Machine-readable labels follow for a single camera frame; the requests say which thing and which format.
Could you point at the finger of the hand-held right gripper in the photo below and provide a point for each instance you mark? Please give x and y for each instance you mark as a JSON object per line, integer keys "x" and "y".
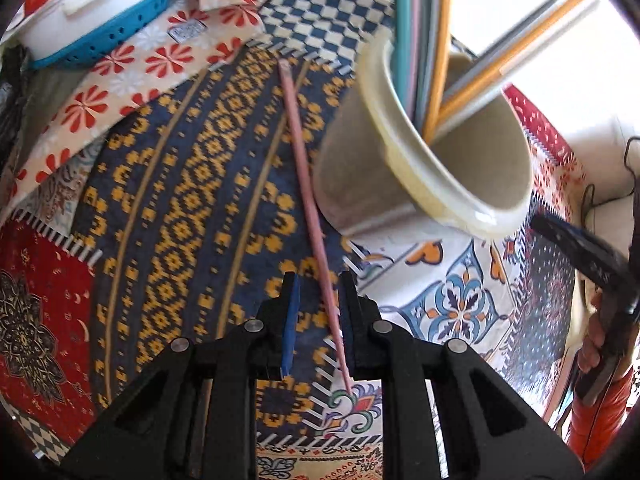
{"x": 565, "y": 230}

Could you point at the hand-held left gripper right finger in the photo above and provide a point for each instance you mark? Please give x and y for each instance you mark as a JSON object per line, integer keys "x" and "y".
{"x": 350, "y": 320}

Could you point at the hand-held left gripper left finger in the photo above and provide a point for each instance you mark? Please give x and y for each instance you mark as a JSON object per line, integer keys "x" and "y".
{"x": 290, "y": 330}

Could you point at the pink chopstick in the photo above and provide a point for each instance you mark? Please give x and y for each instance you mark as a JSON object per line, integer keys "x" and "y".
{"x": 307, "y": 185}

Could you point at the white cup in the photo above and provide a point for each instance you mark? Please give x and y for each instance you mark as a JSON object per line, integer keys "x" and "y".
{"x": 380, "y": 170}

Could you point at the bunch of colourful chopsticks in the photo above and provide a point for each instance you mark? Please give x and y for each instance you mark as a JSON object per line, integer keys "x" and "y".
{"x": 440, "y": 35}

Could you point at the person's right forearm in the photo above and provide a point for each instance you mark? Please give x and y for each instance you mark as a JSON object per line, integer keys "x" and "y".
{"x": 605, "y": 425}

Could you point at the person's right hand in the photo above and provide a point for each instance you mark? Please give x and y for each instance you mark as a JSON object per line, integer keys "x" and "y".
{"x": 592, "y": 345}

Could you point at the patchwork printed cloth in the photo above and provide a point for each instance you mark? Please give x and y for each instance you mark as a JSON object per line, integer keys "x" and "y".
{"x": 190, "y": 210}

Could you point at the blue white strainer basket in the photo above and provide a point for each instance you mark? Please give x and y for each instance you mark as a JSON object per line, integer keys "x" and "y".
{"x": 115, "y": 15}

